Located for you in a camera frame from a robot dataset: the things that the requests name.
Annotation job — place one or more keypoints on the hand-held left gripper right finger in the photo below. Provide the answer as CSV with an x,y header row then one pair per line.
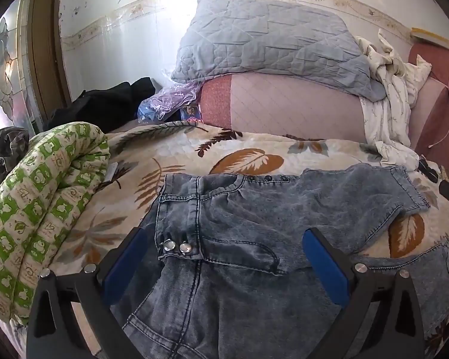
x,y
325,269

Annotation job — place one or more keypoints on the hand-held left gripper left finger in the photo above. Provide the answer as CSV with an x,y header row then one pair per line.
x,y
123,261

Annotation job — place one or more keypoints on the blue denim pants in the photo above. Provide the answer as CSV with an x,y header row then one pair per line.
x,y
247,224

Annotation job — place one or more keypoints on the green patterned rolled quilt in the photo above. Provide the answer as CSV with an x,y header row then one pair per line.
x,y
41,194

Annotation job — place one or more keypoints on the white floral cloth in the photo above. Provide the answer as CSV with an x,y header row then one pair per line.
x,y
389,82

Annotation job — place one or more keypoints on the leaf printed blanket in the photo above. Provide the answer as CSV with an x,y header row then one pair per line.
x,y
247,157

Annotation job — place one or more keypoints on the black bag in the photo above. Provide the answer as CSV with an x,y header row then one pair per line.
x,y
104,104

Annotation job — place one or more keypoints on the small printed box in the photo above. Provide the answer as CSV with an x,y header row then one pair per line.
x,y
191,114

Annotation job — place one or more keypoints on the camouflage cloth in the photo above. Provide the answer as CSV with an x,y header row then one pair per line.
x,y
3,149

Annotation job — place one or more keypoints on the clear purple plastic bag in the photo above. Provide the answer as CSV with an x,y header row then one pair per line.
x,y
164,99

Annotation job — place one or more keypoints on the stained glass window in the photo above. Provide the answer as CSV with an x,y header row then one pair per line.
x,y
7,63

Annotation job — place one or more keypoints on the grey-blue quilted pillow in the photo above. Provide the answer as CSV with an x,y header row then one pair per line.
x,y
265,37

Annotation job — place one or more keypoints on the wooden door frame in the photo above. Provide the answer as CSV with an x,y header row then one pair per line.
x,y
46,45

